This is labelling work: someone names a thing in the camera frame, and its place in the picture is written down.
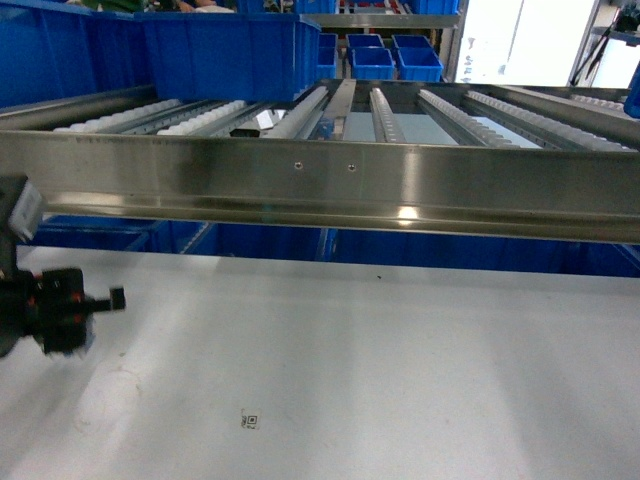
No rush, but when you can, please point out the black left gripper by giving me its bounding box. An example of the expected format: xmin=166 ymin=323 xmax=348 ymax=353
xmin=1 ymin=174 xmax=126 ymax=356

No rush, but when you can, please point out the large blue bin on shelf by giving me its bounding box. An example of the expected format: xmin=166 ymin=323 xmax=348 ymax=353
xmin=1 ymin=1 xmax=152 ymax=108

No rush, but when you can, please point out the blue bin centre on shelf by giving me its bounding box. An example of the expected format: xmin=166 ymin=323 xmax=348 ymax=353
xmin=134 ymin=13 xmax=321 ymax=102

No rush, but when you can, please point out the stainless steel roller shelf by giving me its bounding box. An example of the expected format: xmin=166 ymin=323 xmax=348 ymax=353
xmin=1 ymin=80 xmax=639 ymax=243

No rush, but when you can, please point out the QR code sticker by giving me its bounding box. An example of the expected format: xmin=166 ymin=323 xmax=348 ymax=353
xmin=241 ymin=410 xmax=261 ymax=430

